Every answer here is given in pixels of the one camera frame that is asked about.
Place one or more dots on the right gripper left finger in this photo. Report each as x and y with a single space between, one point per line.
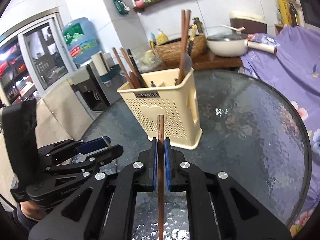
121 194

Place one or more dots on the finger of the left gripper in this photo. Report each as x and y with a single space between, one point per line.
59 152
102 157

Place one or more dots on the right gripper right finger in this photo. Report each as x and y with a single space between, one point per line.
199 187

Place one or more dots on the brown wooden chopstick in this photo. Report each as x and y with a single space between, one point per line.
122 67
160 173
126 57
181 67

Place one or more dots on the black chopstick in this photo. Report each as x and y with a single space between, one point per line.
143 84

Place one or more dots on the gold dark chopstick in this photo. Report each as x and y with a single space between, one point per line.
191 38

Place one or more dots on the steel spoon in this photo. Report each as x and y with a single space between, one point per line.
135 81
187 66

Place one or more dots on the left hand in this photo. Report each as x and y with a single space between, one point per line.
32 211

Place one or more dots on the beige cloth cover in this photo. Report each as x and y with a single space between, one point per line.
61 115

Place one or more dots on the water dispenser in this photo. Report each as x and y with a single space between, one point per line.
96 93

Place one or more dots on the cream plastic utensil holder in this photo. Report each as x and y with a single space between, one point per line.
177 103

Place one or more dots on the blue water bottle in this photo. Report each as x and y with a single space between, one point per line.
81 39

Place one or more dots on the woven basket sink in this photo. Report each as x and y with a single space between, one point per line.
170 52

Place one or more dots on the yellow soap bottle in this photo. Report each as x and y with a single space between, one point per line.
161 38

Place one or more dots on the brass faucet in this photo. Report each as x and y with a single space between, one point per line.
198 24

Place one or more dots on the purple floral cloth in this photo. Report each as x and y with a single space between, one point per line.
294 71

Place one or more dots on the yellow box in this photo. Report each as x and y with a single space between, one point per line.
284 12

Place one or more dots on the brown glass bottle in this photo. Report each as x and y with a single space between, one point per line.
294 15

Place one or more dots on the white microwave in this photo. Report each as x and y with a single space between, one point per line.
311 18

